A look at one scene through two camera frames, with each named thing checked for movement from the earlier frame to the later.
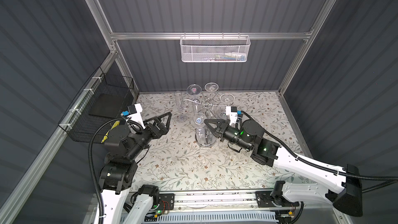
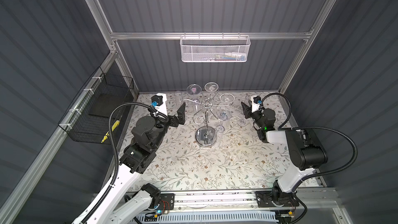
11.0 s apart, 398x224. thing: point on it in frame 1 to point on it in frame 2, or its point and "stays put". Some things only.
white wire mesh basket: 215,48 stays put
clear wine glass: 227,98 stays put
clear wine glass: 203,135 to 243,122
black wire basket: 105,99 stays put
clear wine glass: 211,87 stays put
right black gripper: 221,128 to 247,111
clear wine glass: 178,96 stays put
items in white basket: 226,56 stays put
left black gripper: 162,129 to 179,119
